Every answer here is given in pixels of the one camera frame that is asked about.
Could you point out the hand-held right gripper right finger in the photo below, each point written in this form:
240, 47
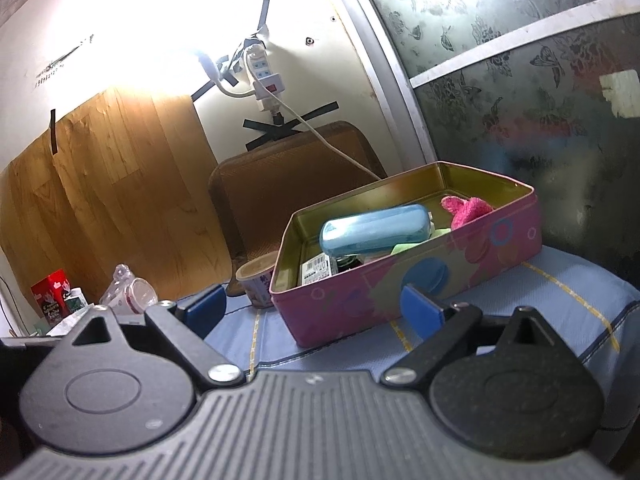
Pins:
420, 312

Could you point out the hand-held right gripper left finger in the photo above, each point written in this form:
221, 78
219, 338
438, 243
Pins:
202, 310

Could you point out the pink tin box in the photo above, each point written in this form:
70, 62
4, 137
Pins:
350, 305

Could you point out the light blue case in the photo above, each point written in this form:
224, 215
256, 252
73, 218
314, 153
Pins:
370, 232

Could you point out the pink fluffy cloth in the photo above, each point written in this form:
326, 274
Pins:
462, 210

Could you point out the white label packet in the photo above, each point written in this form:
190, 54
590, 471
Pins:
316, 270

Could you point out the printed paper cup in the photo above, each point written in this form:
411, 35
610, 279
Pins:
255, 285

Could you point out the light green cloth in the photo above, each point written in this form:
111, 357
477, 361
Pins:
406, 249

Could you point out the clear plastic wrapped cup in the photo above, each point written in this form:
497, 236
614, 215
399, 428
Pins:
130, 292

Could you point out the small green white box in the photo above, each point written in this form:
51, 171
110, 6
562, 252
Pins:
76, 302

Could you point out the blue bed sheet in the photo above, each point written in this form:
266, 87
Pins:
550, 300

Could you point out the brown padded board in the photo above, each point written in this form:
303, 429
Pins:
260, 185

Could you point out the red box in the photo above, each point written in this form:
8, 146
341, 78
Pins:
50, 292

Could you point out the black tape cross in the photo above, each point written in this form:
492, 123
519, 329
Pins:
280, 130

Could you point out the patterned glass sliding door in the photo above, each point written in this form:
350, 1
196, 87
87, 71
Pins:
500, 110

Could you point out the white gooseneck lamp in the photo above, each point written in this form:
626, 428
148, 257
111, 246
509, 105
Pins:
230, 92

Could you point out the black tape strip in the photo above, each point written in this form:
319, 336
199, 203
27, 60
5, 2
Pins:
52, 130
263, 12

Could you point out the white power strip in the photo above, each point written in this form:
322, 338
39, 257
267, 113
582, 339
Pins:
262, 72

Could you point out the wood pattern wall panel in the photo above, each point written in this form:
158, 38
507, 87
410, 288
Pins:
125, 185

